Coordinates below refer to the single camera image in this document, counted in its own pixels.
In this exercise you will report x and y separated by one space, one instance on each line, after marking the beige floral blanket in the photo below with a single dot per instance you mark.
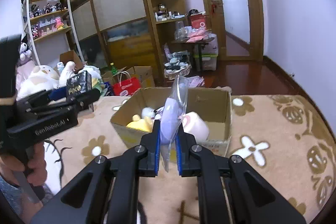
282 137

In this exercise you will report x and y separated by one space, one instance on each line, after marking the wooden wardrobe cabinet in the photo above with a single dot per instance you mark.
115 31

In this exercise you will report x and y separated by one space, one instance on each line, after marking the black gold small box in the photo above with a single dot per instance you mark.
78 86

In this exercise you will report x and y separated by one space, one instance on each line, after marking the small cardboard box pink packets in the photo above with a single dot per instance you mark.
196 81

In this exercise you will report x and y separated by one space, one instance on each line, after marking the plastic bag purple item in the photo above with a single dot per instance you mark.
172 116

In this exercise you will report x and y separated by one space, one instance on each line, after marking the wooden door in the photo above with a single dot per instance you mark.
239 27

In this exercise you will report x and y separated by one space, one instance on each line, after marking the white yellow toy shelf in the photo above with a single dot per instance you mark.
44 19

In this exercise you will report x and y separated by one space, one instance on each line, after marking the cream bear plush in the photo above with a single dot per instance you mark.
41 78

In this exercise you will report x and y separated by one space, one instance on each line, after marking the pink swirl plush cushion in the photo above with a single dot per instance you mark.
193 124

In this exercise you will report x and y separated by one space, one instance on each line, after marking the white fluffy pompom plush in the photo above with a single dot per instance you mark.
148 112

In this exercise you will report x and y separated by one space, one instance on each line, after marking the translucent storage bin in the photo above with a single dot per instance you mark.
209 62

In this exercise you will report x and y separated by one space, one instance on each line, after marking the basket of plush items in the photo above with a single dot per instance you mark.
178 64

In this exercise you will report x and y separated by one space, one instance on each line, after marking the green glass bottle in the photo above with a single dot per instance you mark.
114 70

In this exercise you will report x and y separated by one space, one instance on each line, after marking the red shopping bag white handles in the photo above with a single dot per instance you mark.
126 84

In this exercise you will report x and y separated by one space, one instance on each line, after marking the person's left hand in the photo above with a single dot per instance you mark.
37 164

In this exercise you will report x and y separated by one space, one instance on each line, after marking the brown cardboard box on floor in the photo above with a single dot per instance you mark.
72 56

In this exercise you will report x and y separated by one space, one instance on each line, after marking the black white kuromi plush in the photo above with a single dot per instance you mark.
24 52

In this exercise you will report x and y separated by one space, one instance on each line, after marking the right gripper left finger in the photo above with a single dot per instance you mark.
106 190

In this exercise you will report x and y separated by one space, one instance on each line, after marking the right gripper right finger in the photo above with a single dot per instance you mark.
229 189

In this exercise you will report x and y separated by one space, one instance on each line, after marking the yellow plush toy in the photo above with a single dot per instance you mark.
143 124

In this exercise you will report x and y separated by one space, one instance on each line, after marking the red paper bag on shelf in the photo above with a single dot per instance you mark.
198 21

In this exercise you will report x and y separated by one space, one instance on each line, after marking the white pink paw plush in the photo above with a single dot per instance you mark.
67 72

